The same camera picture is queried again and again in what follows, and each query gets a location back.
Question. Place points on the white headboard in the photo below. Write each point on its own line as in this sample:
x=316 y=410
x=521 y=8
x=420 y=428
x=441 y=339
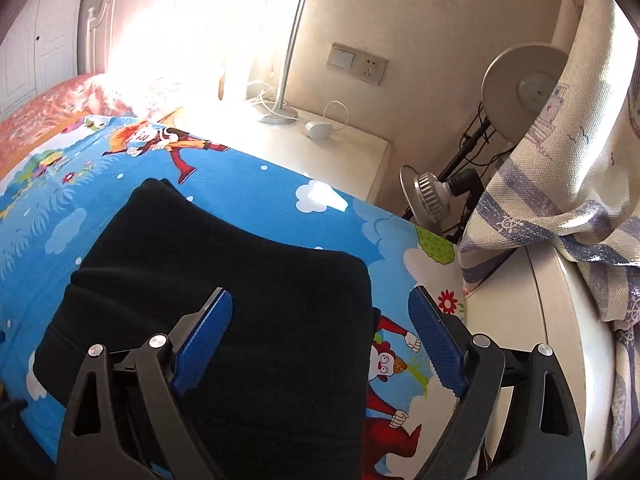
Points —
x=145 y=10

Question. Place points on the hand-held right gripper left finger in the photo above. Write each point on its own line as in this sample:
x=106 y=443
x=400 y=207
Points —
x=202 y=350

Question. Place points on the blue cartoon printed bed sheet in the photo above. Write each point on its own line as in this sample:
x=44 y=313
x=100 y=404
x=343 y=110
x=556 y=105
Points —
x=280 y=185

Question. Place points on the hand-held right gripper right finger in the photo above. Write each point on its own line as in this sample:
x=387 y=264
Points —
x=435 y=340

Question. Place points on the wall switch and socket plate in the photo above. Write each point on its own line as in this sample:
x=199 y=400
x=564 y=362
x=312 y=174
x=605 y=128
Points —
x=357 y=62

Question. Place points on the small silver spot lamp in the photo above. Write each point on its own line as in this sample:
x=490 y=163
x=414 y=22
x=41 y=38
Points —
x=430 y=195

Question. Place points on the orange floral quilt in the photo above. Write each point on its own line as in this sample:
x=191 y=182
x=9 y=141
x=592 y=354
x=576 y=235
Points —
x=65 y=110

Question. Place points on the white wardrobe door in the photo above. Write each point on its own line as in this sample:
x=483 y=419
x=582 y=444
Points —
x=40 y=35

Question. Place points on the white cabinet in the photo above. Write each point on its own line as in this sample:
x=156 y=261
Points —
x=540 y=360

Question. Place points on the white nightstand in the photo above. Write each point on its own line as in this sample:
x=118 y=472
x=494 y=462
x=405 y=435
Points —
x=320 y=145

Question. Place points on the silver floor lamp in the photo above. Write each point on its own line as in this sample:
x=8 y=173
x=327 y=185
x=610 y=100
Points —
x=287 y=60

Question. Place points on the black pants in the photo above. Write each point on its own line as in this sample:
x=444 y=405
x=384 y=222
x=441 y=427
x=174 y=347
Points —
x=240 y=300

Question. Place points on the striped white blue cloth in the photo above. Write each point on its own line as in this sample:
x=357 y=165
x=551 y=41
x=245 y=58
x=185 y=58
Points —
x=575 y=185

